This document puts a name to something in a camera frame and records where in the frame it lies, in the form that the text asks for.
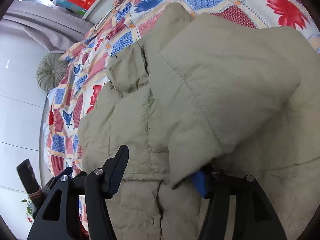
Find khaki puffer jacket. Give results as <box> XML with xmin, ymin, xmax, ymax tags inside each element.
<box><xmin>78</xmin><ymin>3</ymin><xmax>319</xmax><ymax>239</ymax></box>

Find round grey-green pleated cushion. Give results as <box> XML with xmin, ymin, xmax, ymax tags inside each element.
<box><xmin>36</xmin><ymin>53</ymin><xmax>68</xmax><ymax>92</ymax></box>

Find grey curtain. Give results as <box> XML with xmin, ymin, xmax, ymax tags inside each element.
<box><xmin>1</xmin><ymin>0</ymin><xmax>93</xmax><ymax>51</ymax></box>

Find teal box on windowsill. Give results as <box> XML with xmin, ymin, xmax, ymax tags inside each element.
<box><xmin>53</xmin><ymin>0</ymin><xmax>87</xmax><ymax>16</ymax></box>

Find patchwork leaf print bedspread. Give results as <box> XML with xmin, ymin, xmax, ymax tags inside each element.
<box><xmin>47</xmin><ymin>0</ymin><xmax>319</xmax><ymax>174</ymax></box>

